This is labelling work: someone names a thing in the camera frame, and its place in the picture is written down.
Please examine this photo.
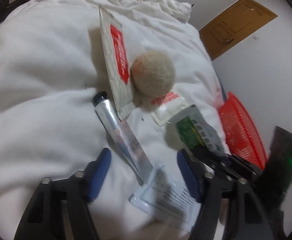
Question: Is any beige plush ball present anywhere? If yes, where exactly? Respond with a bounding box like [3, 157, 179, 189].
[130, 50, 176, 98]

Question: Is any red mesh plastic basket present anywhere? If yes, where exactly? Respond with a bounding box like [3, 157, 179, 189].
[219, 92, 267, 170]

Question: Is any small white red sachet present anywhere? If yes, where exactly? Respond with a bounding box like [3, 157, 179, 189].
[141, 88, 190, 126]

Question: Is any silver cream tube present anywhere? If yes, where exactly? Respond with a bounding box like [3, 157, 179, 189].
[92, 91, 153, 185]

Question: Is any white duvet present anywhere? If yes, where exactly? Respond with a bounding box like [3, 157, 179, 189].
[0, 0, 225, 239]

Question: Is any white packet red label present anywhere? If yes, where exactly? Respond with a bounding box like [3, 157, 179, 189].
[99, 7, 136, 120]

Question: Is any printed paper leaflet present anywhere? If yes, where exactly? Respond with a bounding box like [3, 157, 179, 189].
[129, 164, 201, 232]

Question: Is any green white sachet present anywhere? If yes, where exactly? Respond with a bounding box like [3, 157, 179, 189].
[170, 105, 226, 157]

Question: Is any wooden door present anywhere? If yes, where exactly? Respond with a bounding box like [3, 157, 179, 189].
[199, 0, 277, 60]

